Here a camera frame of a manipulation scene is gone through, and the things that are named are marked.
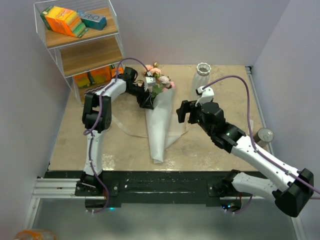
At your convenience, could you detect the teal rectangular box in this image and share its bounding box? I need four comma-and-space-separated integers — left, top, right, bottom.
76, 10, 107, 31

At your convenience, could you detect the orange plastic bag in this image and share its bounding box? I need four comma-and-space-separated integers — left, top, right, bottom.
13, 229, 57, 240

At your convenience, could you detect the white wrapping paper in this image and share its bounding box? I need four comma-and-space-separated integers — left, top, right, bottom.
145, 88, 189, 164

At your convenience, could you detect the orange sponge box lower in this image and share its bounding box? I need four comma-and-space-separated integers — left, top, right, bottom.
110, 64, 124, 79

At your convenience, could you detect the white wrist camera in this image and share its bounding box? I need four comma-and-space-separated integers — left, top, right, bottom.
195, 86, 215, 106
144, 76, 157, 88

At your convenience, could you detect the metal food can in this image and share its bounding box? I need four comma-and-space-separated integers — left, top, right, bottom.
253, 128, 274, 148

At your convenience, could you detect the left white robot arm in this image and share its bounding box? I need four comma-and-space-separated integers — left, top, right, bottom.
76, 67, 154, 196

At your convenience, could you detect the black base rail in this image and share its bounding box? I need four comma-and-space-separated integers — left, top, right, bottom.
44, 169, 266, 210

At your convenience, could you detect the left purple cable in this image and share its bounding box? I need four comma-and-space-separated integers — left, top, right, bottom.
83, 57, 151, 215

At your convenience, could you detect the orange yellow sponge pack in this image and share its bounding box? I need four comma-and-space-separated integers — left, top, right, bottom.
73, 73, 91, 89

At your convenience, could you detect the pink rose stem back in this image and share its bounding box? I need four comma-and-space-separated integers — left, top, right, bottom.
143, 62, 162, 78

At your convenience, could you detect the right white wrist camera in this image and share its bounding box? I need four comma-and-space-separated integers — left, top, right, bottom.
195, 86, 215, 106

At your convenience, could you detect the purple black zigzag potholder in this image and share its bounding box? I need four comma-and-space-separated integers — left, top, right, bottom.
84, 84, 107, 95

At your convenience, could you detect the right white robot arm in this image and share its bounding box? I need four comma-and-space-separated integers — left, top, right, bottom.
176, 100, 314, 218

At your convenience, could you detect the white ribbed vase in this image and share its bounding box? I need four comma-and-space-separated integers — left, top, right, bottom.
189, 62, 212, 101

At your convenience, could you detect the cream printed ribbon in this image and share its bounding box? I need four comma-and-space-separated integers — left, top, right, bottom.
111, 114, 148, 138

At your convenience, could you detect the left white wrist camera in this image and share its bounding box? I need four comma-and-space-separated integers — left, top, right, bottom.
144, 76, 157, 88

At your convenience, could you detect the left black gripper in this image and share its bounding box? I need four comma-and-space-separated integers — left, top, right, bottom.
126, 83, 154, 110

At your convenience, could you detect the white wire wooden shelf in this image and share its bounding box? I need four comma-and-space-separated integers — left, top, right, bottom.
33, 0, 124, 104

